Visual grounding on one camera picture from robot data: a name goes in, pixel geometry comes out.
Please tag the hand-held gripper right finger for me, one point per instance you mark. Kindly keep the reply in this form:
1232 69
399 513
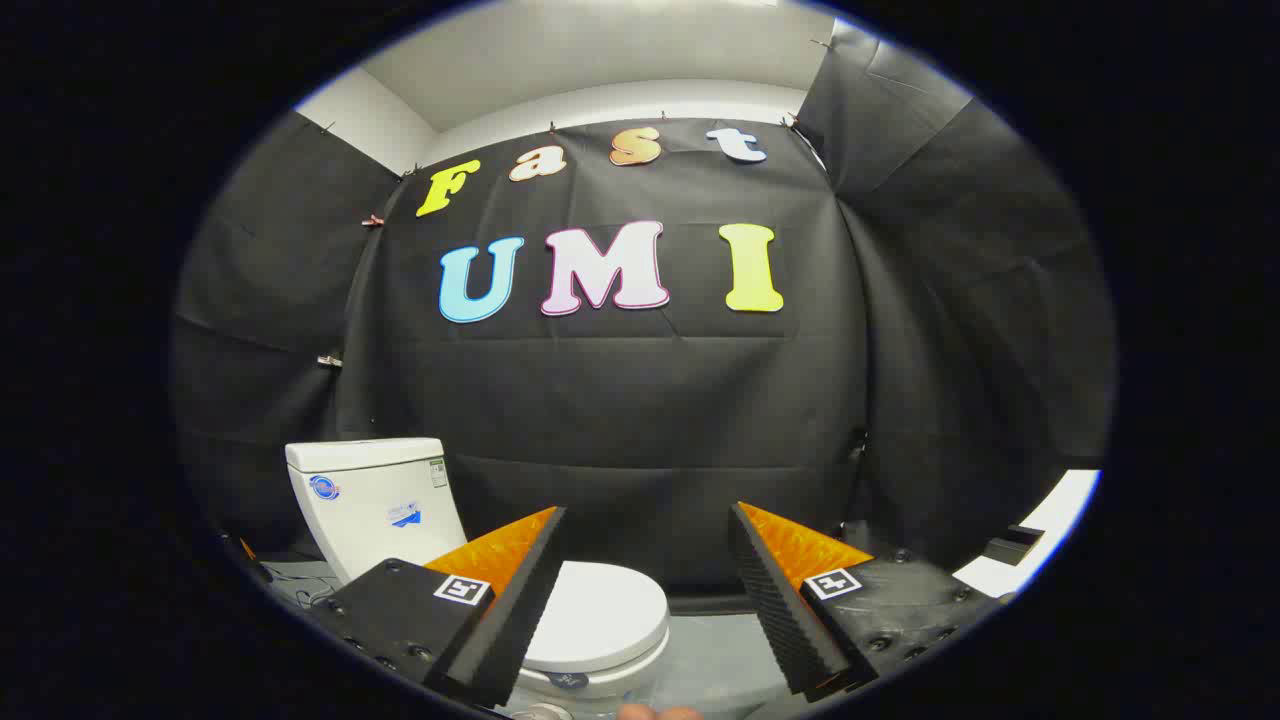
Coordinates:
775 610

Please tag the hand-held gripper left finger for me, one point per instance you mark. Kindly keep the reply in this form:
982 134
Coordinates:
520 610

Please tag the white toilet lid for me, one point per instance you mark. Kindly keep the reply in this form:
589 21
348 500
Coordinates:
600 610

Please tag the white toilet bowl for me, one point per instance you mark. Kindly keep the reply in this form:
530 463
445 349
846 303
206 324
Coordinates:
600 685

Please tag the white toilet tank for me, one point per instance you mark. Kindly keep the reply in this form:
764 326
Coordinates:
375 500

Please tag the black backdrop cloth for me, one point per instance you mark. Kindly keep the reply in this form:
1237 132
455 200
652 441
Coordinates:
620 420

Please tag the small black box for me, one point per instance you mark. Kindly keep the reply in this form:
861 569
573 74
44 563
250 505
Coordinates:
1012 546

